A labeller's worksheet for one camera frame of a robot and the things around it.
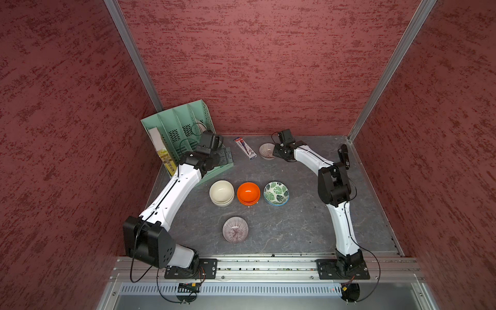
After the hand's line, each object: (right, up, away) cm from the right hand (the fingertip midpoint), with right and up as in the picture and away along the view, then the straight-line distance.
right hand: (277, 153), depth 106 cm
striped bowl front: (-22, -34, -23) cm, 46 cm away
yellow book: (-52, +1, -27) cm, 59 cm away
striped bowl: (-6, +2, +4) cm, 7 cm away
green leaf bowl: (-2, -20, -12) cm, 24 cm away
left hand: (-28, -3, -25) cm, 38 cm away
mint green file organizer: (-55, +14, +1) cm, 57 cm away
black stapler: (+39, -1, +3) cm, 39 cm away
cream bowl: (-29, -19, -16) cm, 38 cm away
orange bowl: (-16, -20, -16) cm, 30 cm away
